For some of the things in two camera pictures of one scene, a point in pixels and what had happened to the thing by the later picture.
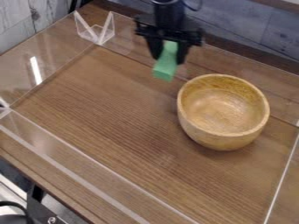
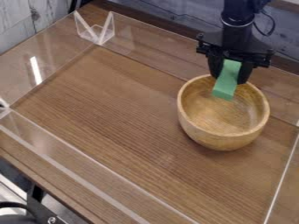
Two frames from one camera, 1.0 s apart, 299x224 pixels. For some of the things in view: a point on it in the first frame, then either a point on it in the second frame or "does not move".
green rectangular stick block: [166, 62] → [228, 80]
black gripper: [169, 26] → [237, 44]
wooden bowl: [223, 111] does not move
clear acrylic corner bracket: [97, 33] does not move
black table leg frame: [38, 213] does not move
